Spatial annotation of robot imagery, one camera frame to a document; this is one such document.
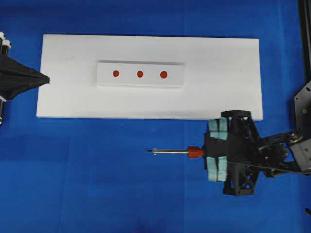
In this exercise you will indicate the large white base board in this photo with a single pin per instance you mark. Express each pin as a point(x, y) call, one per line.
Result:
point(220, 74)

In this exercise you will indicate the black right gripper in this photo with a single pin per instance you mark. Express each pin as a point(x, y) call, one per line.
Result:
point(230, 152)

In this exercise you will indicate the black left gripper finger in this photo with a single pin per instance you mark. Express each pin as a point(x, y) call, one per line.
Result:
point(15, 78)

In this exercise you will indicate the red handled soldering iron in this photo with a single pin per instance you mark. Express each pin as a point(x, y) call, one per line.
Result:
point(192, 152)

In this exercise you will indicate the blue table cloth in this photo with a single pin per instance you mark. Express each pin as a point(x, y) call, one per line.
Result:
point(95, 176)

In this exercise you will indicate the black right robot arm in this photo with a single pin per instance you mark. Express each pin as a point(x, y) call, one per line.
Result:
point(283, 153)

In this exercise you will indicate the small white raised plate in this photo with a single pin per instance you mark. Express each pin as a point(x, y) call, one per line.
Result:
point(140, 74)

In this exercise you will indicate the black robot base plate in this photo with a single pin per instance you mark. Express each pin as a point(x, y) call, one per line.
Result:
point(302, 103)

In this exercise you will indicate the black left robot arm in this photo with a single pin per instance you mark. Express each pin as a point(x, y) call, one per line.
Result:
point(5, 45)

